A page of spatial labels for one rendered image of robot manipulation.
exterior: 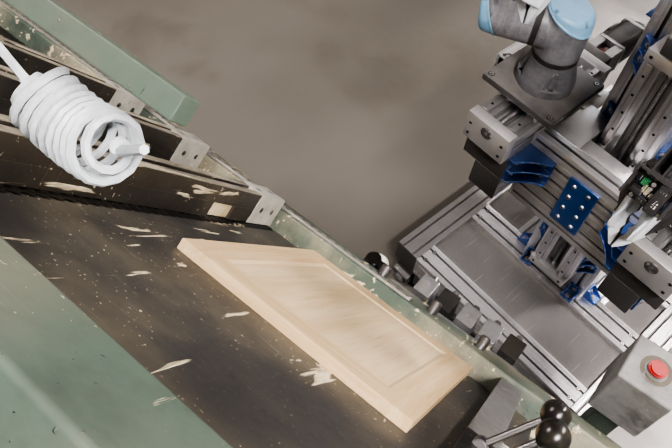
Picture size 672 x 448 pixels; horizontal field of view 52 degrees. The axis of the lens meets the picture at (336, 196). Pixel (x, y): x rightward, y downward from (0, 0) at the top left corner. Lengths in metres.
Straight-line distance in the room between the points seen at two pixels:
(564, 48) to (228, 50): 1.96
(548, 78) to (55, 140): 1.38
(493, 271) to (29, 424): 2.15
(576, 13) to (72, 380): 1.46
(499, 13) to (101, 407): 1.43
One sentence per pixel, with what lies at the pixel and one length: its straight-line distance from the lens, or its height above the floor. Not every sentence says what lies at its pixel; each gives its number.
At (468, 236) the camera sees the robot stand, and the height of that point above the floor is 0.21.
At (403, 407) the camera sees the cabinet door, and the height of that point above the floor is 1.33.
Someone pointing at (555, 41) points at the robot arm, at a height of 1.20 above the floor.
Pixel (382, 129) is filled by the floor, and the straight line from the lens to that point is 3.03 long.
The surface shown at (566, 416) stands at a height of 1.44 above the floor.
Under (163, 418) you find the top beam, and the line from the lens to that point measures 0.43.
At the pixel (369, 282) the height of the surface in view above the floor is 0.90.
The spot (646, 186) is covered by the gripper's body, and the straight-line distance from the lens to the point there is 1.10.
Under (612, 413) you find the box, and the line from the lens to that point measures 1.70.
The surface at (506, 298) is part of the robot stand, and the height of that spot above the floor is 0.21.
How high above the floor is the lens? 2.25
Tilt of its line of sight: 54 degrees down
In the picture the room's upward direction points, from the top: 6 degrees clockwise
